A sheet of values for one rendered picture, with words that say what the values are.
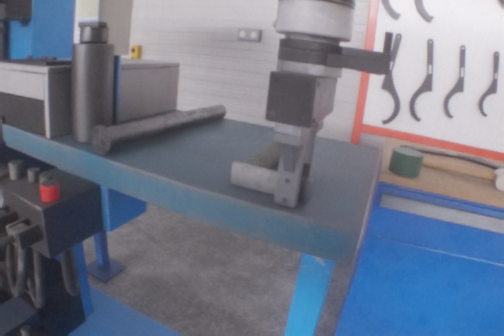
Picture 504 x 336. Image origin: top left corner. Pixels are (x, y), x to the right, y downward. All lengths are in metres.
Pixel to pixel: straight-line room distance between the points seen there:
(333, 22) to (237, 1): 2.09
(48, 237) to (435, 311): 1.12
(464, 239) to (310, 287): 0.60
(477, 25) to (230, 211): 1.97
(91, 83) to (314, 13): 0.38
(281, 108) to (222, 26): 2.14
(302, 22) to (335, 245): 0.24
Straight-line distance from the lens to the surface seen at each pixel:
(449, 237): 1.10
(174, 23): 2.69
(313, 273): 0.64
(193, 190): 0.43
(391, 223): 1.06
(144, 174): 0.48
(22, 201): 0.54
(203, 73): 2.52
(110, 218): 0.57
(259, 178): 0.43
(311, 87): 0.32
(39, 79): 0.65
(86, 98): 0.59
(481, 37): 2.20
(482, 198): 1.07
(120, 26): 1.57
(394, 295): 1.20
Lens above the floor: 1.23
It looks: 16 degrees down
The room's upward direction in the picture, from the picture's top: 6 degrees clockwise
